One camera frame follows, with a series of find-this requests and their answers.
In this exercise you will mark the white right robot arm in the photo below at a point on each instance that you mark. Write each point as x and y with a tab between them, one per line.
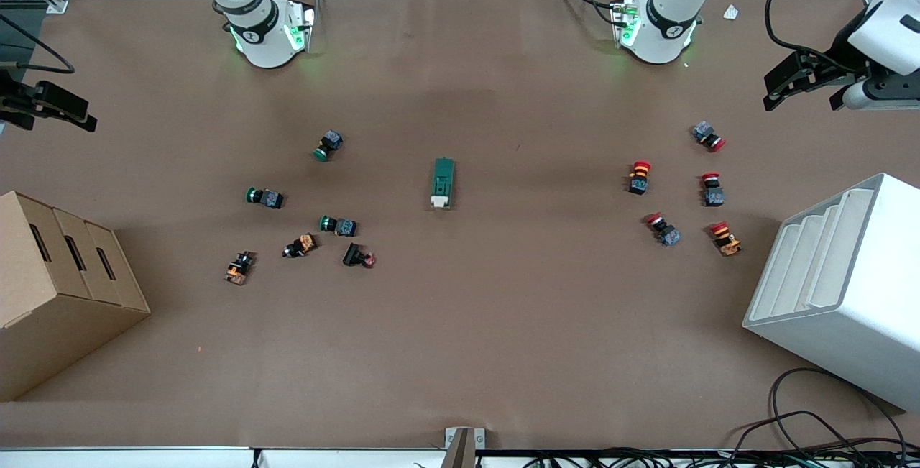
266	29

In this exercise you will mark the white paper scrap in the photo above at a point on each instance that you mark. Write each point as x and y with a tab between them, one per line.
731	12

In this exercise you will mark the brown cardboard box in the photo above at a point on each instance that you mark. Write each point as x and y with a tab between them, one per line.
50	295

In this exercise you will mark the metal table edge bracket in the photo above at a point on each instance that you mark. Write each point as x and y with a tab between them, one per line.
463	443

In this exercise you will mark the red emergency stop button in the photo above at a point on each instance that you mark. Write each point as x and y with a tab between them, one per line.
713	191
724	239
664	231
707	135
639	177

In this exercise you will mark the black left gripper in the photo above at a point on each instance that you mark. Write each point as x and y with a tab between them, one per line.
838	60

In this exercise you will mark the black button with red lens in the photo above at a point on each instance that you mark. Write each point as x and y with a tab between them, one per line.
356	255

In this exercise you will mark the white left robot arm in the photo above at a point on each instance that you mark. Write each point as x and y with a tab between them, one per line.
665	22

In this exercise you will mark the black orange push button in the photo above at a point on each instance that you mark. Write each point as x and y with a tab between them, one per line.
300	246
239	267

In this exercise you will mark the brown paper table cover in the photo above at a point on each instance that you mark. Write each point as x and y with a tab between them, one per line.
503	324

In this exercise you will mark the white table edge rail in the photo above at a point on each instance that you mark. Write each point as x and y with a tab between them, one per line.
144	457

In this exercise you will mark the green load switch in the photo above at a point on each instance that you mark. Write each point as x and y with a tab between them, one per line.
443	180

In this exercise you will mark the white stepped plastic bin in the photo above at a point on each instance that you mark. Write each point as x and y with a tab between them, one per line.
855	295

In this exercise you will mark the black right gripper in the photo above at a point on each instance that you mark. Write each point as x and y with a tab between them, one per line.
14	100

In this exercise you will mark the green push button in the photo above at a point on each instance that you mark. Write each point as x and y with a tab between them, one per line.
328	145
266	198
339	226

